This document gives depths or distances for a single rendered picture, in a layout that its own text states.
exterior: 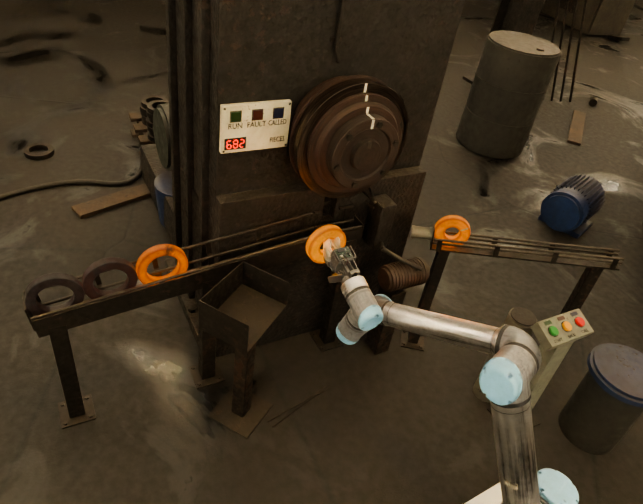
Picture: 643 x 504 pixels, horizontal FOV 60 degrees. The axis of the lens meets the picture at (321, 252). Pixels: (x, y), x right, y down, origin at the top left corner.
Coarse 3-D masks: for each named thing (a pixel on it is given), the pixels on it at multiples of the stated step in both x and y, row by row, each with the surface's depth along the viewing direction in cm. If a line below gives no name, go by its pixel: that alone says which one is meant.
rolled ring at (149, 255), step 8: (152, 248) 196; (160, 248) 196; (168, 248) 197; (176, 248) 200; (144, 256) 195; (152, 256) 196; (160, 256) 198; (176, 256) 201; (184, 256) 203; (136, 264) 198; (144, 264) 196; (184, 264) 205; (144, 272) 199; (176, 272) 206; (144, 280) 201; (152, 280) 203; (168, 280) 206
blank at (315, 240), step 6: (318, 228) 198; (324, 228) 197; (330, 228) 197; (336, 228) 198; (312, 234) 198; (318, 234) 196; (324, 234) 197; (330, 234) 198; (336, 234) 200; (342, 234) 201; (312, 240) 197; (318, 240) 197; (324, 240) 199; (342, 240) 203; (306, 246) 199; (312, 246) 198; (318, 246) 199; (342, 246) 205; (306, 252) 202; (312, 252) 199; (318, 252) 201; (312, 258) 201; (318, 258) 203
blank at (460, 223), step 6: (450, 216) 237; (456, 216) 237; (438, 222) 239; (444, 222) 238; (450, 222) 237; (456, 222) 237; (462, 222) 236; (438, 228) 240; (444, 228) 239; (462, 228) 238; (468, 228) 238; (438, 234) 242; (444, 234) 241; (456, 234) 244; (462, 234) 240; (468, 234) 239; (462, 240) 242; (450, 246) 245
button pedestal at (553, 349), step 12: (540, 324) 216; (552, 324) 217; (576, 324) 220; (588, 324) 223; (540, 336) 216; (552, 336) 214; (564, 336) 216; (576, 336) 217; (540, 348) 226; (552, 348) 215; (564, 348) 222; (552, 360) 224; (540, 372) 229; (552, 372) 233; (540, 384) 235
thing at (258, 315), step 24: (240, 264) 204; (216, 288) 194; (240, 288) 210; (264, 288) 207; (288, 288) 200; (216, 312) 185; (240, 312) 201; (264, 312) 202; (216, 336) 192; (240, 336) 185; (240, 360) 214; (240, 384) 223; (216, 408) 237; (240, 408) 232; (264, 408) 240; (240, 432) 229
